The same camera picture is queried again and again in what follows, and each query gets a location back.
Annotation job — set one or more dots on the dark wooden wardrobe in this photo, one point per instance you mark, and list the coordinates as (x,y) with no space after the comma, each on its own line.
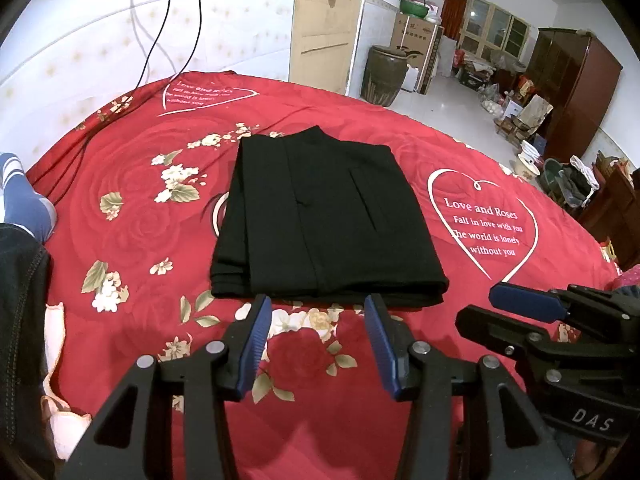
(575,90)

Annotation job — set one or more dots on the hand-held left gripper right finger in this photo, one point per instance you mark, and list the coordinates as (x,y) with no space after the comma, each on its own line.
(382,345)

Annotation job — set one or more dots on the white plastic container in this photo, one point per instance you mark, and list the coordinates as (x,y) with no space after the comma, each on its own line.
(409,80)

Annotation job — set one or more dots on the white enamel pot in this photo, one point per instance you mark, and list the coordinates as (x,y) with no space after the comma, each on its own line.
(527,162)

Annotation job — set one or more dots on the blue white striped cloth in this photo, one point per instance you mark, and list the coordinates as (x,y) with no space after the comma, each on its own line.
(25,200)

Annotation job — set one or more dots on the wooden frame window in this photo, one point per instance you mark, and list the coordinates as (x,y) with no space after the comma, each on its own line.
(492,27)

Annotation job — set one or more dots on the dark ceramic jar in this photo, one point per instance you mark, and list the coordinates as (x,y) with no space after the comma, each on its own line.
(382,77)

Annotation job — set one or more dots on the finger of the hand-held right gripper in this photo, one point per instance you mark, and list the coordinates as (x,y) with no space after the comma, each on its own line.
(525,302)
(495,327)

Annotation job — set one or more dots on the red curtain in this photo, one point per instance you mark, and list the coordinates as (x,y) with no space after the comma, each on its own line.
(454,12)

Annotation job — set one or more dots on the brown wooden cabinet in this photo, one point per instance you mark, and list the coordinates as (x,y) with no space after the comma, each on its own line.
(612,210)

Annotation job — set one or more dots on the black pants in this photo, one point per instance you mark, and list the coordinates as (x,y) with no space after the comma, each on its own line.
(325,210)

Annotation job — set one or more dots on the pile of household clutter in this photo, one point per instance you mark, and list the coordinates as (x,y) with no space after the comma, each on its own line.
(500,95)

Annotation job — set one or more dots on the pile of dark clothes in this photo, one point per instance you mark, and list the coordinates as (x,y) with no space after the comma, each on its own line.
(570,185)

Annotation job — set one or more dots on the red floral blanket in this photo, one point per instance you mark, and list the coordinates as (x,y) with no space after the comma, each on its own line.
(125,240)

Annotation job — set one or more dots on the large cardboard box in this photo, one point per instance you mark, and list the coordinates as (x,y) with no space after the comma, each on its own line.
(415,37)

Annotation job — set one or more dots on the pink white cloth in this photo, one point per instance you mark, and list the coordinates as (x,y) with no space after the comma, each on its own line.
(60,410)

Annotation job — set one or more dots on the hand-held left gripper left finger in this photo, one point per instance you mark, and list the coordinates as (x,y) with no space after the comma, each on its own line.
(252,345)

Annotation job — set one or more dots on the green plastic basin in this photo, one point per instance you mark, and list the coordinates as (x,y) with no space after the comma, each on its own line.
(414,6)

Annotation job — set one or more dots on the person's dark jeans leg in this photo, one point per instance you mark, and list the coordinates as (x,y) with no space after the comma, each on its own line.
(20,335)

